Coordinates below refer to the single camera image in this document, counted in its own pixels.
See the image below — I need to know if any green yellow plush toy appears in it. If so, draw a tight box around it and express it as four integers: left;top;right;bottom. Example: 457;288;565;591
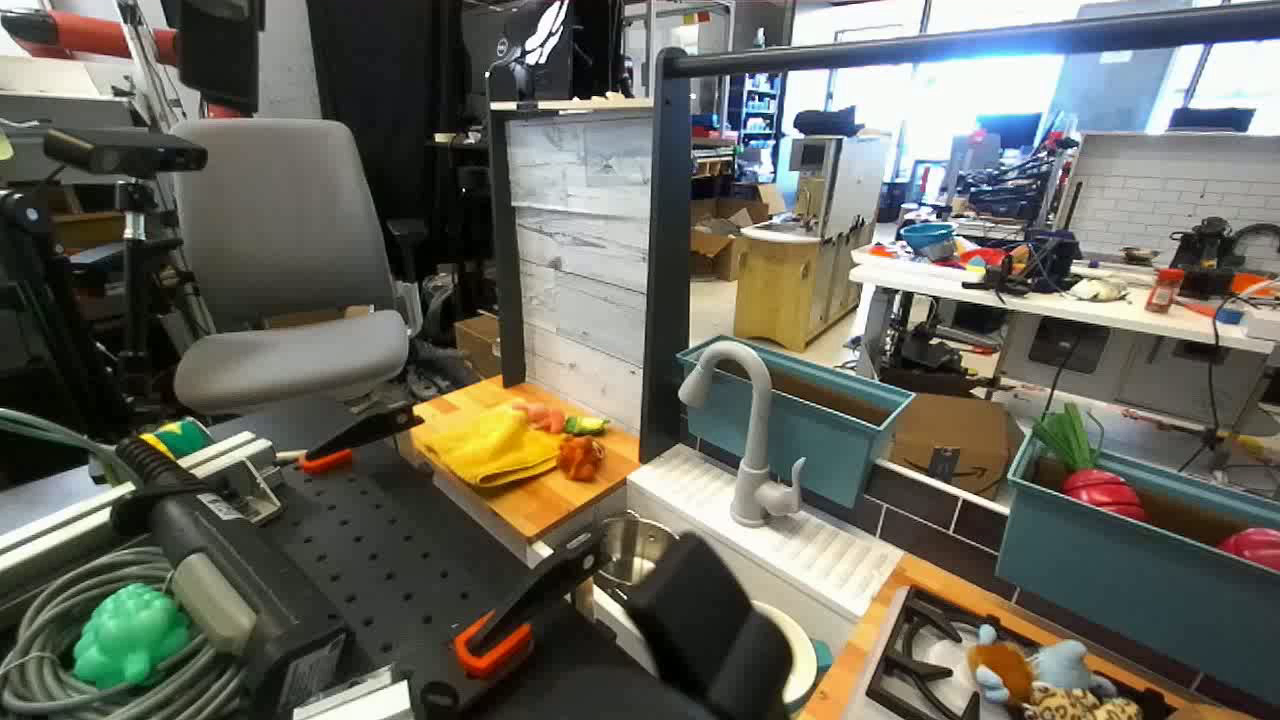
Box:
565;418;607;435

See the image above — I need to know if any orange plush toy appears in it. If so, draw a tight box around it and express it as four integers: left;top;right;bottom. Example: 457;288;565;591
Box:
555;435;603;482

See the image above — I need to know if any pink plush toy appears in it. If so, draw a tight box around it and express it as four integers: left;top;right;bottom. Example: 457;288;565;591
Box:
525;405;568;433

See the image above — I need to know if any yellow towel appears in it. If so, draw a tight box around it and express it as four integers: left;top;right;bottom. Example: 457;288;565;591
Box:
412;405;560;487

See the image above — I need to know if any spotted brown plush toy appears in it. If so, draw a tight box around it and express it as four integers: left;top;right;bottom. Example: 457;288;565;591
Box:
1025;690;1145;720

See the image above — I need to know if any wooden butcher block counter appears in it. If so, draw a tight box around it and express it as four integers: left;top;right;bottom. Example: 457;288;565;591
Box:
396;377;638;570

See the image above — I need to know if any wooden stove counter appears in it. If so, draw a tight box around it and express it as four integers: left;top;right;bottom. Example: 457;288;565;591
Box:
801;555;1251;720

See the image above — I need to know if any toy stove top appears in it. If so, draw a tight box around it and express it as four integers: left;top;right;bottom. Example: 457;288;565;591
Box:
845;589;1180;720

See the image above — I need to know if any green plush vegetable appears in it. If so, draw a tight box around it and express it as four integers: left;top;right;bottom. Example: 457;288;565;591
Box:
1032;405;1095;473

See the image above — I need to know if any red plush vegetable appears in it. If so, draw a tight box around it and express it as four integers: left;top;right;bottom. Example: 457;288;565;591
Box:
1065;469;1145;521

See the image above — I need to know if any wooden cabinet in background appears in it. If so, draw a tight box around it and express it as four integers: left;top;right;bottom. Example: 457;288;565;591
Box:
732;224;856;352

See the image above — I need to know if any steel pot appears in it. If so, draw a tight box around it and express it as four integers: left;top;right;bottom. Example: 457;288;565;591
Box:
599;515;673;589

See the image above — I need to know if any grey toy faucet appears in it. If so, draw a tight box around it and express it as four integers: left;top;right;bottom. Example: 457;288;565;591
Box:
677;339;803;527

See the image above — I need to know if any whitewashed wood backsplash panel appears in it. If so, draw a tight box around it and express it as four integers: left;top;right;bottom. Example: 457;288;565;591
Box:
507;107;652;433

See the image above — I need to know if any teal planter box left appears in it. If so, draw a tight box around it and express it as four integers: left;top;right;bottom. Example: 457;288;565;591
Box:
682;344;912;510

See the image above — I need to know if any teal planter box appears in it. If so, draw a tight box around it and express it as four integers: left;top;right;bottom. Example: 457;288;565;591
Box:
997;435;1280;706
682;344;912;510

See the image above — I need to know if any white toy sink unit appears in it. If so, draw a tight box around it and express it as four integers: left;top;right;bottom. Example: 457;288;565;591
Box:
596;443;898;654

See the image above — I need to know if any black perforated board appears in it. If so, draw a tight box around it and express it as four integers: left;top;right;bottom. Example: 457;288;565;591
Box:
269;449;667;720

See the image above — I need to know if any orange black clamp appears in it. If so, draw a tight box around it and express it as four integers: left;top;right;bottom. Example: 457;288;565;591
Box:
451;527;603;681

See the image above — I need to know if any white teal bowl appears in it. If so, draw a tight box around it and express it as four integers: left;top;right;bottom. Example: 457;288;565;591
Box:
754;603;818;709

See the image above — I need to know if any grey office chair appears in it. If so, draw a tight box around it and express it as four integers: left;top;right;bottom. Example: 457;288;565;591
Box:
172;120;406;418

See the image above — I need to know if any white background workbench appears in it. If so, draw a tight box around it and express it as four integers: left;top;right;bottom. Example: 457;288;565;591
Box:
847;249;1271;367

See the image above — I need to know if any teal planter box right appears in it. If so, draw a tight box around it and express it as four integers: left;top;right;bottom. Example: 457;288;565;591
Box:
997;435;1280;706

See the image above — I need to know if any green turtle toy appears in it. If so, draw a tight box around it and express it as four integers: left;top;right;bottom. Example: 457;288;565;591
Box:
71;581;191;694

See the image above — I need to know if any black metal frame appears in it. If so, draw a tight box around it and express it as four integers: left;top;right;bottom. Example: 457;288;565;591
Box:
485;0;1280;469

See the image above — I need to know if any small orange clamp handle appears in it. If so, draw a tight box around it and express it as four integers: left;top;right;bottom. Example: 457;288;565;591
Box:
295;449;355;482

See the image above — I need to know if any black camera on tripod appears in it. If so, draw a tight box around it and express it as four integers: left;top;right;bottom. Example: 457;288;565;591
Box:
0;126;206;428

